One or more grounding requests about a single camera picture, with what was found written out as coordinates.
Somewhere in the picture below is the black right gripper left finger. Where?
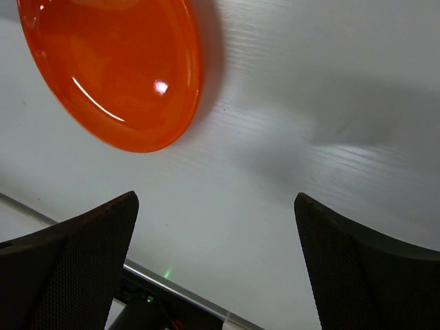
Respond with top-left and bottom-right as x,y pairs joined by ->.
1,191 -> 139,329

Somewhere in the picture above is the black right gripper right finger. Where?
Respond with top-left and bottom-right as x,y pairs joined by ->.
294,193 -> 439,329

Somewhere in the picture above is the orange round plate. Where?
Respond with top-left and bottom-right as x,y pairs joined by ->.
17,1 -> 204,153

